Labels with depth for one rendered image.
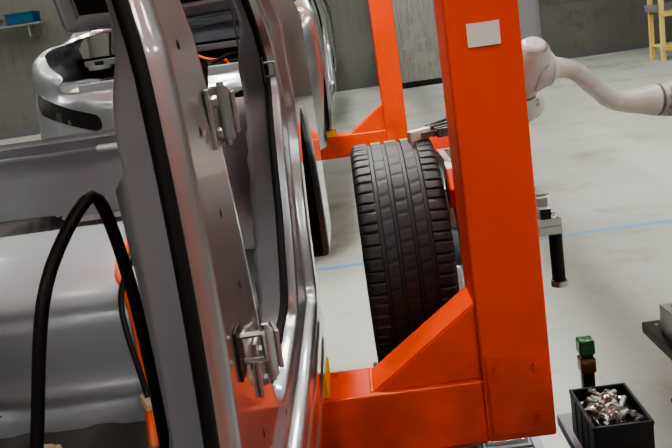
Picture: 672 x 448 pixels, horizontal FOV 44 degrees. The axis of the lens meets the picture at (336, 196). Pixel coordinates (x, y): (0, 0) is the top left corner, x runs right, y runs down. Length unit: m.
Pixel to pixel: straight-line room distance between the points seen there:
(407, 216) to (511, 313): 0.38
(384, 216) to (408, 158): 0.20
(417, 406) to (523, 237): 0.47
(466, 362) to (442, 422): 0.16
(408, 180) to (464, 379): 0.54
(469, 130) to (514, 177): 0.15
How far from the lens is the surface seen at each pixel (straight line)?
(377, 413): 2.00
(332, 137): 6.05
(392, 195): 2.15
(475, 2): 1.80
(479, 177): 1.84
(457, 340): 1.96
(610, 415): 2.07
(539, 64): 2.35
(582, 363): 2.24
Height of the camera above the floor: 1.56
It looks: 12 degrees down
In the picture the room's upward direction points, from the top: 8 degrees counter-clockwise
